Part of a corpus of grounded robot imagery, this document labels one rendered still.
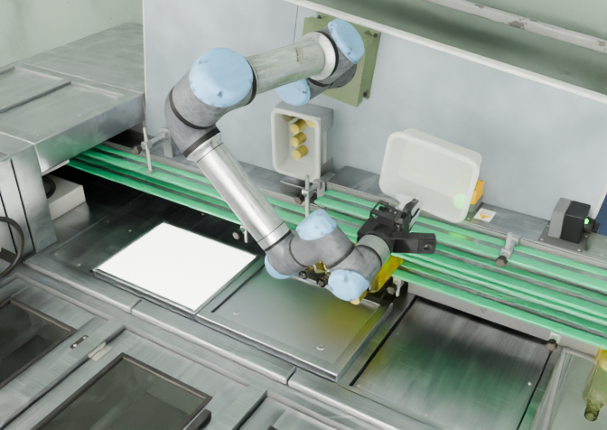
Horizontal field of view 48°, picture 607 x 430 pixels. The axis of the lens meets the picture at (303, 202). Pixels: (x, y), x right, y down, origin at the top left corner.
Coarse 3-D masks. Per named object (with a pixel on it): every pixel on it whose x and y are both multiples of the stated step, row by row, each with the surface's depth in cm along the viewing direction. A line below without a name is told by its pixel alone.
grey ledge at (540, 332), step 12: (408, 288) 207; (420, 288) 205; (432, 300) 205; (444, 300) 202; (456, 300) 200; (468, 312) 199; (480, 312) 197; (492, 312) 195; (504, 324) 194; (516, 324) 192; (528, 324) 190; (540, 336) 190; (564, 336) 186; (576, 348) 185; (588, 348) 183
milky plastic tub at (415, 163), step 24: (408, 144) 164; (432, 144) 153; (384, 168) 162; (408, 168) 167; (432, 168) 164; (456, 168) 160; (384, 192) 165; (408, 192) 165; (432, 192) 165; (456, 192) 163; (456, 216) 159
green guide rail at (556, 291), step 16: (352, 224) 203; (416, 256) 189; (432, 256) 188; (448, 256) 189; (464, 256) 188; (464, 272) 183; (480, 272) 182; (496, 272) 182; (512, 272) 182; (528, 272) 181; (528, 288) 175; (544, 288) 175; (560, 288) 176; (576, 288) 175; (576, 304) 170; (592, 304) 170
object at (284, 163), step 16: (272, 112) 210; (288, 112) 207; (272, 128) 213; (288, 128) 219; (304, 128) 215; (320, 128) 204; (272, 144) 216; (288, 144) 221; (304, 144) 218; (320, 144) 207; (288, 160) 223; (304, 160) 221; (320, 160) 209; (304, 176) 215
